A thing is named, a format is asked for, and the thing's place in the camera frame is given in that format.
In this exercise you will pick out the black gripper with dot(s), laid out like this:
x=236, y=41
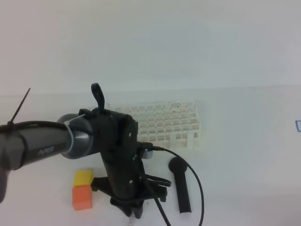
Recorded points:
x=114, y=136

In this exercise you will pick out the clear glass test tube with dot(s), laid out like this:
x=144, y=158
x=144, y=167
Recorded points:
x=131, y=219

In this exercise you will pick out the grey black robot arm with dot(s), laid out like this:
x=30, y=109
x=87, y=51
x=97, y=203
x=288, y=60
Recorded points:
x=27, y=142

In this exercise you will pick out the white plastic test tube rack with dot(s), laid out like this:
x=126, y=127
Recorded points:
x=172, y=125

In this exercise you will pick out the yellow foam cube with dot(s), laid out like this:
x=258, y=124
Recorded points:
x=83, y=178

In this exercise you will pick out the orange foam cube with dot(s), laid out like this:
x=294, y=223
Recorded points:
x=81, y=197

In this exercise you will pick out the black plastic scoop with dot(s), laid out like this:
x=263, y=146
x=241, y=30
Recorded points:
x=178, y=167

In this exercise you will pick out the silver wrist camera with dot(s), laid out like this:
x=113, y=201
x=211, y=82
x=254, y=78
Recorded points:
x=147, y=153

